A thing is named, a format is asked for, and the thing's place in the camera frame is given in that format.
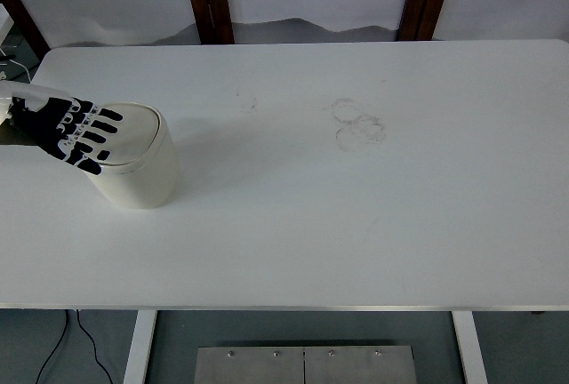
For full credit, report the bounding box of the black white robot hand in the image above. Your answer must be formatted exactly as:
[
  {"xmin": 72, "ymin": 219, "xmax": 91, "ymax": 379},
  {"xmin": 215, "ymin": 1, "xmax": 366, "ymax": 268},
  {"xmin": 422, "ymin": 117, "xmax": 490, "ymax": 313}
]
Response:
[{"xmin": 1, "ymin": 81, "xmax": 124, "ymax": 175}]

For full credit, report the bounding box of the cream trash can lid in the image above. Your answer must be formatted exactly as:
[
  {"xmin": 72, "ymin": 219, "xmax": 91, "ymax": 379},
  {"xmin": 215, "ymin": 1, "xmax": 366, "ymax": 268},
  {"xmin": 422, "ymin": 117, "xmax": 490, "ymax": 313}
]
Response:
[{"xmin": 90, "ymin": 102, "xmax": 161, "ymax": 171}]

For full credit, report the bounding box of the cream trash can body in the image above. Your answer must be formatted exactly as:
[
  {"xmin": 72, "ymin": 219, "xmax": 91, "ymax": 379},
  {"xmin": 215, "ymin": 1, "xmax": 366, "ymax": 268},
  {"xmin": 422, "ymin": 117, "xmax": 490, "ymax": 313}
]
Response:
[{"xmin": 85, "ymin": 109, "xmax": 180, "ymax": 209}]

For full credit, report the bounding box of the left white table leg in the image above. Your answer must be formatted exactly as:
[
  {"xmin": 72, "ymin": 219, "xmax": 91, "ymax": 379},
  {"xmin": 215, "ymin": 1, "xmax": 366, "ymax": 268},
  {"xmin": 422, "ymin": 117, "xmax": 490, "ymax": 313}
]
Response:
[{"xmin": 123, "ymin": 309, "xmax": 157, "ymax": 384}]

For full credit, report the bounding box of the white table leg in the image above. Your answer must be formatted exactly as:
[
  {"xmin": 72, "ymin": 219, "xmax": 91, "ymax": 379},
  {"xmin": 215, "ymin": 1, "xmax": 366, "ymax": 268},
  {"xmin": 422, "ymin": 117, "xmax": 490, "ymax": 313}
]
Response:
[
  {"xmin": 123, "ymin": 309, "xmax": 157, "ymax": 384},
  {"xmin": 452, "ymin": 311, "xmax": 488, "ymax": 384}
]

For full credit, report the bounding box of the right white table leg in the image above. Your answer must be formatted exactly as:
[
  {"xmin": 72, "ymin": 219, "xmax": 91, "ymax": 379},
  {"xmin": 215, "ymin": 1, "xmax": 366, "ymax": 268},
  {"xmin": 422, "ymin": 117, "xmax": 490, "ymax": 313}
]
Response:
[{"xmin": 452, "ymin": 311, "xmax": 488, "ymax": 384}]

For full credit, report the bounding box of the white cable on floor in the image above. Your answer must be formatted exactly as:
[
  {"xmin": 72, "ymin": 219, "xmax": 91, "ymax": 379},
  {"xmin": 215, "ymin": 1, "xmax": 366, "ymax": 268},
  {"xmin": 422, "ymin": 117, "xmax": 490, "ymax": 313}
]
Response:
[{"xmin": 0, "ymin": 48, "xmax": 32, "ymax": 82}]

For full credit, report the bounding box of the far-left brown wooden post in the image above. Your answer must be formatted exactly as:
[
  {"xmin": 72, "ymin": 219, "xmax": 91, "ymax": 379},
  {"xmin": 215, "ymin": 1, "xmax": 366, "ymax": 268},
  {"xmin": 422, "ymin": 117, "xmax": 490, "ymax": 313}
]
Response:
[{"xmin": 1, "ymin": 0, "xmax": 51, "ymax": 60}]

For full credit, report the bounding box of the black floor cable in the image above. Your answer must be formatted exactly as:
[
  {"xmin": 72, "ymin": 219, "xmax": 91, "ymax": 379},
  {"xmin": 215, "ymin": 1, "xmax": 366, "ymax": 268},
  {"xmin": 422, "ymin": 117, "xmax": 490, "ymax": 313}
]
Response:
[{"xmin": 35, "ymin": 309, "xmax": 117, "ymax": 384}]

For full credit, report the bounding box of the grey metal base plate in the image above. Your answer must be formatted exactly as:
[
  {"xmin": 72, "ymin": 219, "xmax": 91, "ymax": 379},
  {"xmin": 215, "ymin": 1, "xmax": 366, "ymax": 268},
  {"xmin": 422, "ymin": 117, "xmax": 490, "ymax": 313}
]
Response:
[{"xmin": 194, "ymin": 345, "xmax": 417, "ymax": 383}]

